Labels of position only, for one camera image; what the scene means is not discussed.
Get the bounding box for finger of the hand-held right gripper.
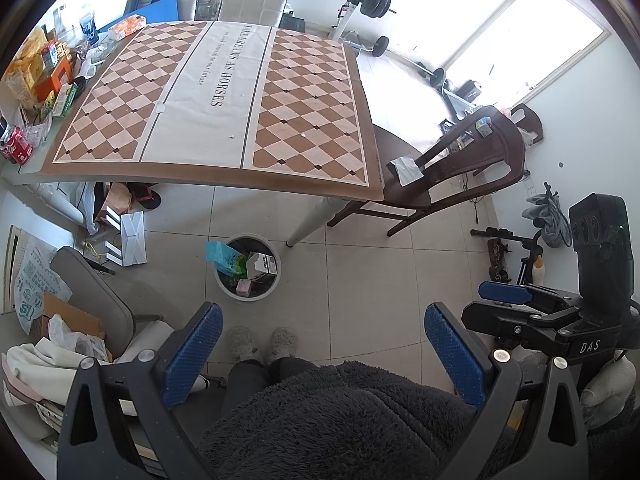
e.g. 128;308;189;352
478;281;581;311
461;301;577;349

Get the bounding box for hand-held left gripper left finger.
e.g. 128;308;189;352
57;302;224;480

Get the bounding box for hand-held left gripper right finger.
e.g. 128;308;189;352
424;302;591;480

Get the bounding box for white round trash bin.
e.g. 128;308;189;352
214;233;281;302

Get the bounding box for white printed medicine box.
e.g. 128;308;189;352
246;252;279;282

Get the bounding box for fluffy grey slipper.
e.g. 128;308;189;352
227;326;259;361
267;327;300;364

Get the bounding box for grey hanging cloth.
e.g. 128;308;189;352
522;182;574;249

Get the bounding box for teal plastic packet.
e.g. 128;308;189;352
205;240;249;276

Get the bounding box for white fleece cloth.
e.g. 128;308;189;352
580;357;639;418

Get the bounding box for white flattened cardboard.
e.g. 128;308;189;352
120;211;149;266

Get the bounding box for brown cardboard box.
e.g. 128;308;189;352
106;182;134;212
42;292;109;361

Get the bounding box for dark wooden chair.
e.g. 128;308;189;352
509;103;544;146
327;105;526;239

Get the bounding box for white jacket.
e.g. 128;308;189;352
0;337;102;402

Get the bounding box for white crumpled tissue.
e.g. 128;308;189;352
390;157;424;186

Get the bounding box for black and red shoes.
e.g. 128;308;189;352
130;185;162;209

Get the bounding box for white printed sack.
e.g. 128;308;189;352
12;236;74;334

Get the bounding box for white table leg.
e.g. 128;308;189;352
287;197;347;249
24;182;88;226

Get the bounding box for white plastic bag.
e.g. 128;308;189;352
74;182;109;234

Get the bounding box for bright window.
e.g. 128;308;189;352
444;0;612;112

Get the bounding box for brown checkered tablecloth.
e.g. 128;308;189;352
39;20;387;206

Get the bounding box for red can pack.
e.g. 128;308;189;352
0;126;34;164

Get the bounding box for green printed box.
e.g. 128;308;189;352
50;82;81;117

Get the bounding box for orange carton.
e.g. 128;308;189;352
32;56;77;104

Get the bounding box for black barbell plates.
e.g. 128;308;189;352
361;0;398;17

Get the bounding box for white weight rack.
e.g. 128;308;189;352
320;0;386;46

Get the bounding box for orange tissue pack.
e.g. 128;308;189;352
107;15;147;42

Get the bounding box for yellow snack bag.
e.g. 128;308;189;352
2;26;47;107

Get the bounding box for blue board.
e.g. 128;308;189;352
96;0;179;34

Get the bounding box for blue printed bag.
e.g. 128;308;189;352
79;9;99;44

